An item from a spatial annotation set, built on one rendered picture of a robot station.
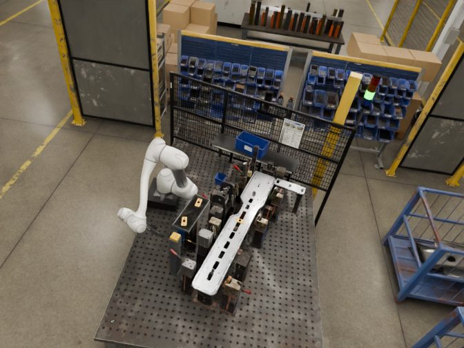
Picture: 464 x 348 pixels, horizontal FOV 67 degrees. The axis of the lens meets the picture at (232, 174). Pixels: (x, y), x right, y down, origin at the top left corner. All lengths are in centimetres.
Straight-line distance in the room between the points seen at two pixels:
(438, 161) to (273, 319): 374
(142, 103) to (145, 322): 323
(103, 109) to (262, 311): 374
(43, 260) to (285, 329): 252
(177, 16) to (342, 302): 538
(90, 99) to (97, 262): 247
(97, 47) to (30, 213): 218
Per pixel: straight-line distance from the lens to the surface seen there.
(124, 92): 519
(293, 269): 316
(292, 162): 359
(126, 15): 469
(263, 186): 330
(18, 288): 404
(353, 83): 320
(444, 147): 566
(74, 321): 372
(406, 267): 437
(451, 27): 703
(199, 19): 731
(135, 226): 266
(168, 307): 286
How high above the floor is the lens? 326
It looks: 42 degrees down
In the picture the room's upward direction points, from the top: 9 degrees clockwise
